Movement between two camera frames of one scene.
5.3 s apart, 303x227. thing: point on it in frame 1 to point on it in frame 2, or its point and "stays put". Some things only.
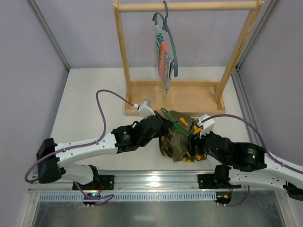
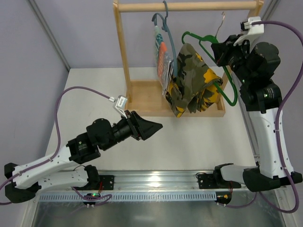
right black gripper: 195,144 to 222,53
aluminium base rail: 106,182 stays put
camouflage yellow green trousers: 176,144 to 195,85
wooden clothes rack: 200,97 stays put
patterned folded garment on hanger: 165,60 stays put
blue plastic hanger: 165,27 stays put
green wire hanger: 176,124 to 214,39
